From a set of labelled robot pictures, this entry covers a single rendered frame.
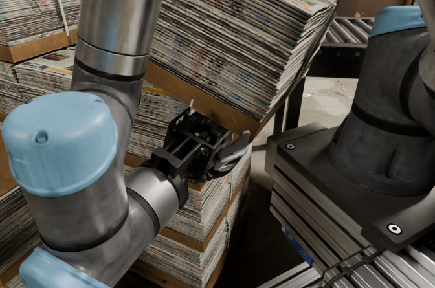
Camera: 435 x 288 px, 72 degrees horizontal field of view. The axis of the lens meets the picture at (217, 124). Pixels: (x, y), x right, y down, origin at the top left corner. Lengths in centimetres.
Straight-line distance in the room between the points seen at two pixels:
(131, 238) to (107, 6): 22
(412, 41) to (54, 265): 41
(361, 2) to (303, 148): 404
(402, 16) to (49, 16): 90
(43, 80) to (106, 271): 68
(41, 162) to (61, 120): 3
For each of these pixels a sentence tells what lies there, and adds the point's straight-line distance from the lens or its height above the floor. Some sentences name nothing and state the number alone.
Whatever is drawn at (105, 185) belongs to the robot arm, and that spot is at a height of 95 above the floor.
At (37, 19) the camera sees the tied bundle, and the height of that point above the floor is 93.
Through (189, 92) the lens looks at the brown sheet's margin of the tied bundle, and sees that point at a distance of 53.
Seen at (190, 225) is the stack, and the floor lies 47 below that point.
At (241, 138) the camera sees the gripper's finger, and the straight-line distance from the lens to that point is 47.
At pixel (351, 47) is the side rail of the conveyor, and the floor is 80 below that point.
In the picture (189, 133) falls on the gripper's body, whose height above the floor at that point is 90.
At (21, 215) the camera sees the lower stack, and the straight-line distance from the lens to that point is 92.
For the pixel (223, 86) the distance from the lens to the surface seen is 49.
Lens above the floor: 111
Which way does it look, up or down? 31 degrees down
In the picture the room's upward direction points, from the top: straight up
